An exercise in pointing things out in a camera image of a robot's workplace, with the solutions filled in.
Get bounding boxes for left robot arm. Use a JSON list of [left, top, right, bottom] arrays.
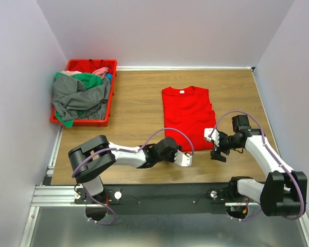
[[68, 135, 190, 203]]

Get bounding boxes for red plastic bin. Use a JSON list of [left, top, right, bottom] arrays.
[[51, 59, 117, 128]]

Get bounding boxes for red t shirt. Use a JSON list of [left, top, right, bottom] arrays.
[[162, 86, 216, 152]]

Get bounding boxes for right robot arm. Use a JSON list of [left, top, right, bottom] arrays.
[[203, 111, 307, 220]]

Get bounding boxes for grey t shirt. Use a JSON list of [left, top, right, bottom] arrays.
[[52, 75, 112, 121]]

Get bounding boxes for aluminium frame rail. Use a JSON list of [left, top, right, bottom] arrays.
[[19, 126, 309, 247]]

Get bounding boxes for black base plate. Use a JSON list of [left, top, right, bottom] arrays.
[[74, 182, 248, 216]]

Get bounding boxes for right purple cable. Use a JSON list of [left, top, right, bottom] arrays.
[[208, 110, 306, 222]]

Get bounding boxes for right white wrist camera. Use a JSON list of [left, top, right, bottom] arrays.
[[203, 128, 219, 147]]

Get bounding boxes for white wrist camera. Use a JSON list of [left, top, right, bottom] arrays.
[[203, 128, 219, 147], [174, 150, 192, 167]]

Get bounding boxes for pink t shirt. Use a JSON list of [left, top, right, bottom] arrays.
[[61, 67, 109, 78]]

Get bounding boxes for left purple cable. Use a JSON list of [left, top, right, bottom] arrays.
[[71, 128, 195, 226]]

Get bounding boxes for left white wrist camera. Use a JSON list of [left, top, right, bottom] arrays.
[[174, 150, 192, 167]]

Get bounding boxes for blue garment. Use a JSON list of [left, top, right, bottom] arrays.
[[106, 73, 113, 81]]

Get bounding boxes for green t shirt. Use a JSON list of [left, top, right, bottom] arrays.
[[54, 72, 104, 128]]

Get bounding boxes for purple cable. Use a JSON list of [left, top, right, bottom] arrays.
[[71, 128, 195, 226], [208, 110, 306, 222]]

